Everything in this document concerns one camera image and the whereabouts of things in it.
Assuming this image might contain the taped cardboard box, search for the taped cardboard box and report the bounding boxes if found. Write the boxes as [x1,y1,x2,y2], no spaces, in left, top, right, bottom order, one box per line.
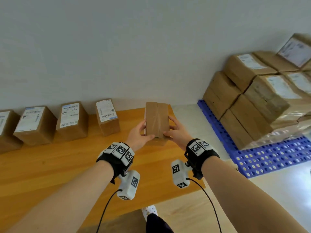
[244,74,311,130]

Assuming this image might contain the small seamed cardboard box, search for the small seamed cardboard box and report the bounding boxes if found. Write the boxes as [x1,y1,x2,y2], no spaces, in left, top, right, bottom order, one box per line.
[276,33,311,71]

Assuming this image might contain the person's right white shoe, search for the person's right white shoe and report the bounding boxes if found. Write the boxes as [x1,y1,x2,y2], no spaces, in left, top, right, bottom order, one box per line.
[142,205,158,221]

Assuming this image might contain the white low table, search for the white low table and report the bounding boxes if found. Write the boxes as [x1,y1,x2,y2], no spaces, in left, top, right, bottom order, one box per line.
[171,102,238,170]

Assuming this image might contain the person's left hand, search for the person's left hand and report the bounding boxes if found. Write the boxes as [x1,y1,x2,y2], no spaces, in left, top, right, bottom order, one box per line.
[124,118,156,152]

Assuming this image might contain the small tape-striped cardboard box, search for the small tape-striped cardboard box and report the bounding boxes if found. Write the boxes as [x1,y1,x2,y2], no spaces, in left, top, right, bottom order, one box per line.
[144,102,170,146]

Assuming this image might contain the person's right forearm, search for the person's right forearm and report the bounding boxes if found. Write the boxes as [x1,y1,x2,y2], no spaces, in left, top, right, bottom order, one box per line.
[202,157,309,233]

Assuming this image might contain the black camera cable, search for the black camera cable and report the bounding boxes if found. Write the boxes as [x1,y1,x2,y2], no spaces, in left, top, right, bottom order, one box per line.
[186,178,223,233]
[96,189,123,233]

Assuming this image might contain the white marker-tagged wrist camera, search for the white marker-tagged wrist camera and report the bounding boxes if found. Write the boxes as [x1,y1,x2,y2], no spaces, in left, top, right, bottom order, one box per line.
[117,170,141,201]
[171,159,190,189]

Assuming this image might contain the person's right hand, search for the person's right hand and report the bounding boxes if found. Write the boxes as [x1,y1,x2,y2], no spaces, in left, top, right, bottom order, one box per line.
[163,116,194,151]

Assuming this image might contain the person's dark trousers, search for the person's dark trousers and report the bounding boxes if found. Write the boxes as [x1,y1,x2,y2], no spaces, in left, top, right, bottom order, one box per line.
[145,213,174,233]

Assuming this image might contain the cardboard parcel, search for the cardboard parcel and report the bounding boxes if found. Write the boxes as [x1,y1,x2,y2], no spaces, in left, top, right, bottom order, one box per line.
[229,94,272,141]
[252,50,299,73]

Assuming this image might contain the orange wooden table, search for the orange wooden table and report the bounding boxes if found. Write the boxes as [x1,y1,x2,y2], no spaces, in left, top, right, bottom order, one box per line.
[0,104,203,233]

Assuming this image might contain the blue perforated plastic pallet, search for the blue perforated plastic pallet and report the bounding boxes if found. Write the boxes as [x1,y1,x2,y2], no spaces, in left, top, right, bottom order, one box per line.
[197,99,311,179]

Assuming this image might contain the person's left forearm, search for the person's left forearm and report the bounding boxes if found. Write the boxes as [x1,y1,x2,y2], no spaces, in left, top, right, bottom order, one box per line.
[5,160,115,233]

